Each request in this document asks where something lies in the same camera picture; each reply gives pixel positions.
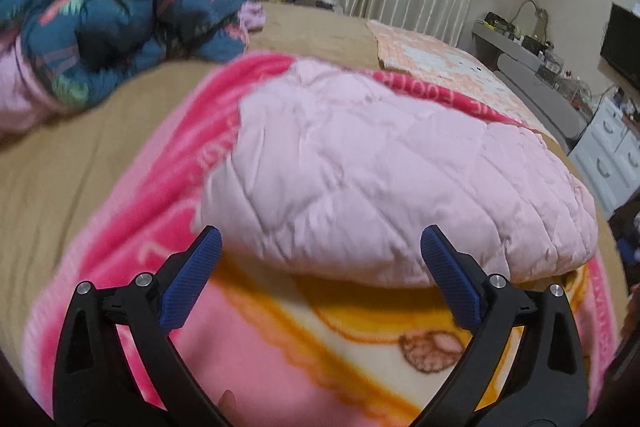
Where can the black television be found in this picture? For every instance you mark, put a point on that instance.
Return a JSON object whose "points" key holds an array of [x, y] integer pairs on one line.
{"points": [[622, 44]]}

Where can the light pink quilted garment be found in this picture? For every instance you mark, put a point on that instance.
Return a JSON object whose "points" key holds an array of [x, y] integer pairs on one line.
{"points": [[375, 167]]}

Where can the white drawer cabinet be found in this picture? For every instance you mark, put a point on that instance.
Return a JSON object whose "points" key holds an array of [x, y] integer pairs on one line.
{"points": [[607, 152]]}

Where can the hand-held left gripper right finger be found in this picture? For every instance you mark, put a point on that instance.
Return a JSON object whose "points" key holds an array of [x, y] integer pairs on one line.
{"points": [[452, 279]]}

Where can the black yellow box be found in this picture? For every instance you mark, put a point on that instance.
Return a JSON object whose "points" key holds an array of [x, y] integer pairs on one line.
{"points": [[497, 21]]}

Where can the orange printed mat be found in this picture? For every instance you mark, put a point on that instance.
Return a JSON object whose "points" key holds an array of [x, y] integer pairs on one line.
{"points": [[440, 57]]}

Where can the pink printed fleece blanket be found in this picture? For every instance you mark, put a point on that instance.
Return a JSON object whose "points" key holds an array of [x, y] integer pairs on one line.
{"points": [[150, 232]]}

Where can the grey desk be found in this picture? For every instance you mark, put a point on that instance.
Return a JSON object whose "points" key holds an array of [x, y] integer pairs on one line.
{"points": [[540, 92]]}

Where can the clear plastic container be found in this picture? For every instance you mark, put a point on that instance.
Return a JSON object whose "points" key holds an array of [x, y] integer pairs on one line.
{"points": [[550, 68]]}

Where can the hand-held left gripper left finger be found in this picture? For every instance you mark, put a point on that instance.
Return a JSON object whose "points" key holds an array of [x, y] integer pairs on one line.
{"points": [[192, 274]]}

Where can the blue floral quilt pink lining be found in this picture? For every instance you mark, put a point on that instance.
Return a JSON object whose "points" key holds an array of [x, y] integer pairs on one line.
{"points": [[125, 7]]}

